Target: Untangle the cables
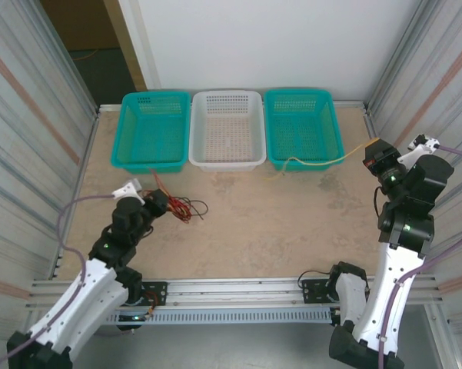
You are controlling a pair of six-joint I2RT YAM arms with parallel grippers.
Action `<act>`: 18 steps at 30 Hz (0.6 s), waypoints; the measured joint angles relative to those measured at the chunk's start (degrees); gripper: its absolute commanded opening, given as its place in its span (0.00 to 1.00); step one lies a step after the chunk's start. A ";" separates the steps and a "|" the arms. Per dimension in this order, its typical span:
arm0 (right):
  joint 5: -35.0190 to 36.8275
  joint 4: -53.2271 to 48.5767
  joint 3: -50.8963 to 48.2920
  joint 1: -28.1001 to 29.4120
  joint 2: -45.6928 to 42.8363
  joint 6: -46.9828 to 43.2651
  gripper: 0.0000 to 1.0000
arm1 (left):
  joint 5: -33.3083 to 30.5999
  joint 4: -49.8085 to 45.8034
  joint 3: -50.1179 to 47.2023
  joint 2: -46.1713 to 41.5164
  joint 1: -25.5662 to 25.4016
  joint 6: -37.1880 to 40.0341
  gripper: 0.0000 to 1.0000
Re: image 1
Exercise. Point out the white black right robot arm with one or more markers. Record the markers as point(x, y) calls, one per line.
point(388, 292)

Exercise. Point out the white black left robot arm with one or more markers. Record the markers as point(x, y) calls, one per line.
point(80, 300)

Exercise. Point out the teal plastic basket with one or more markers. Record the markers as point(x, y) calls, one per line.
point(303, 130)
point(153, 134)

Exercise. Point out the white plastic basket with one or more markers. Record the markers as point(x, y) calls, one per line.
point(227, 134)

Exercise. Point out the brown wooden cabinet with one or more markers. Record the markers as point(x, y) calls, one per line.
point(80, 23)

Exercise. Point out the silver enclosure side panel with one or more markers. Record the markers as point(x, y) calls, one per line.
point(438, 96)
point(23, 153)

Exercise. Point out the wide aluminium base rail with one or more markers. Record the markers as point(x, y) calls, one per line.
point(234, 288)

